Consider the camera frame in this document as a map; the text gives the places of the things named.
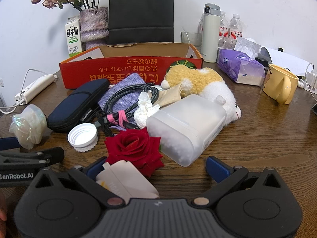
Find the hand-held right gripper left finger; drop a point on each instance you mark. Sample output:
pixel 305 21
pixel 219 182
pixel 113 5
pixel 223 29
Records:
pixel 92 171

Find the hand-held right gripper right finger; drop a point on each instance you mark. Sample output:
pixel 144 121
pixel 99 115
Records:
pixel 218 169

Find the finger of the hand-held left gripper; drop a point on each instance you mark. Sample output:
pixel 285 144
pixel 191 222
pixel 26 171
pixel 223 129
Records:
pixel 8 143
pixel 53 153

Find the iridescent plastic wrap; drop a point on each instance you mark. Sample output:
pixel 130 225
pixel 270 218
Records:
pixel 27 126

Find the white plastic packet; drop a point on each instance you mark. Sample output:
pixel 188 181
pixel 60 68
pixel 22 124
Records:
pixel 123 178

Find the red rose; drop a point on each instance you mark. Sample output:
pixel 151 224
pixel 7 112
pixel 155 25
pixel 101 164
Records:
pixel 133 146

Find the navy glasses case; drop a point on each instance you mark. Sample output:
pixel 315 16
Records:
pixel 74 104

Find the translucent cotton swab box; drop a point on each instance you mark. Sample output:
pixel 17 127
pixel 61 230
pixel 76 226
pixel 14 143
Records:
pixel 185 126

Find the white tissue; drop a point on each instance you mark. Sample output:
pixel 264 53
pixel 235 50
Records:
pixel 146 109

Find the beige cloth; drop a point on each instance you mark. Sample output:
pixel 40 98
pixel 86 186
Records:
pixel 171 95

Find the yellow white plush toy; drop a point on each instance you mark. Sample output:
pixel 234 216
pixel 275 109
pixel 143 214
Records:
pixel 198 79

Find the purple cloth pouch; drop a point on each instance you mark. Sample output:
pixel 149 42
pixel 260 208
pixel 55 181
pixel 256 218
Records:
pixel 128 80

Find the red cardboard box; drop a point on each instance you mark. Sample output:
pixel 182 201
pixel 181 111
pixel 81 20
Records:
pixel 111 67

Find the wooden desktop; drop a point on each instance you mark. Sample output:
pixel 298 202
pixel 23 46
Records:
pixel 260 133

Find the person's left hand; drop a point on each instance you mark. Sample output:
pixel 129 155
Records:
pixel 2 210

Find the white bottle cap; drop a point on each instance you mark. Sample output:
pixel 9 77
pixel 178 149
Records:
pixel 83 135

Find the white power strip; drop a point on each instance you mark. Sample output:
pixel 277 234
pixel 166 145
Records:
pixel 34 88

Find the yellow mug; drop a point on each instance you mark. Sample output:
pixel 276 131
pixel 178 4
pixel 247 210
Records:
pixel 275 81

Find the purple tissue pack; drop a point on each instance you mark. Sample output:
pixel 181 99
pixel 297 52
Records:
pixel 235 64

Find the black flat object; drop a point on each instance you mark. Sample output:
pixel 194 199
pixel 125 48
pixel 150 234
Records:
pixel 314 108

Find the small black adapter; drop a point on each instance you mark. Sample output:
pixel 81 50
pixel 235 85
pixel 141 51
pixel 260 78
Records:
pixel 262 61

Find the white green milk carton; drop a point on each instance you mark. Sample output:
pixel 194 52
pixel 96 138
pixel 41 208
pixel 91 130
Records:
pixel 73 37

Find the white earbud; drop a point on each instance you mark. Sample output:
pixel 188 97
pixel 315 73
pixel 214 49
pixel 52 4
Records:
pixel 300 83

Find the white rounded device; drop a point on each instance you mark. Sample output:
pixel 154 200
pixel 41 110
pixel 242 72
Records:
pixel 284 59

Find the clear drinking glass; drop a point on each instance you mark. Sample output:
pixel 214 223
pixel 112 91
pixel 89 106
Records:
pixel 194 42

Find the purple glazed vase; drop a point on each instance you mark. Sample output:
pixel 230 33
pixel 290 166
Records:
pixel 94 24

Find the white thermos bottle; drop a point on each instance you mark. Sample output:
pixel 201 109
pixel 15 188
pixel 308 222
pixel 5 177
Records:
pixel 210 34

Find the glass stirring rod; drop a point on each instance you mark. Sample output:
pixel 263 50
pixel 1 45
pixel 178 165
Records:
pixel 186 33

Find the clear plastic water bottle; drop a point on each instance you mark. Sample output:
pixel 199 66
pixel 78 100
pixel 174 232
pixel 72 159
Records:
pixel 235 29
pixel 224 27
pixel 200 26

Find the black paper bag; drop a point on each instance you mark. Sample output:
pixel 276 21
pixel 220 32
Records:
pixel 141 10

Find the white wall socket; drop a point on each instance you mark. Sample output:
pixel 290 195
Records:
pixel 1 82

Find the white wall charger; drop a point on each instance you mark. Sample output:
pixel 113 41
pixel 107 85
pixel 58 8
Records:
pixel 312 79

